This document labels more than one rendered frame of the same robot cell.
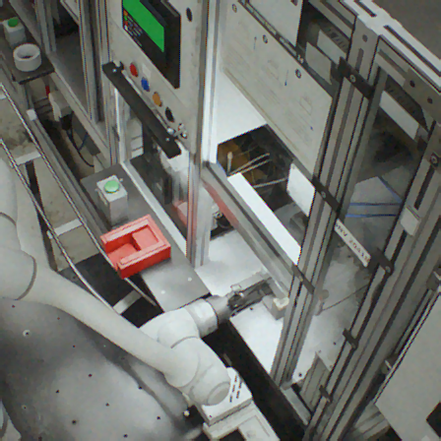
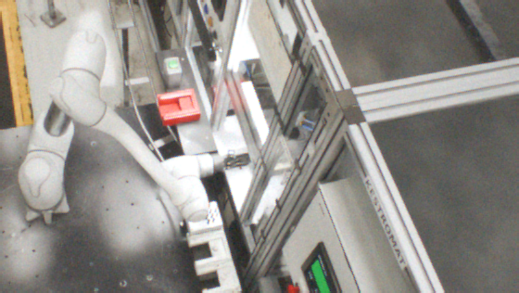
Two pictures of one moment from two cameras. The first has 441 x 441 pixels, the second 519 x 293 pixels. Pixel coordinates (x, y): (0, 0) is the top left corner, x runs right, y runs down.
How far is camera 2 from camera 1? 0.57 m
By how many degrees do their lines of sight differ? 8
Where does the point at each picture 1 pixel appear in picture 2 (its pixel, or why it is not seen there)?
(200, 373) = (190, 199)
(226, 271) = (233, 139)
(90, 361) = (129, 172)
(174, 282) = (196, 136)
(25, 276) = (97, 114)
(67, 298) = (120, 133)
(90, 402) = (121, 199)
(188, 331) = (193, 171)
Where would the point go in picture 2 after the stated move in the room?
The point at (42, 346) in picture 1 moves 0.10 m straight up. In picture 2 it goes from (101, 154) to (100, 144)
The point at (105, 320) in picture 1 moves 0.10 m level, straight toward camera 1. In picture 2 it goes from (141, 152) to (137, 178)
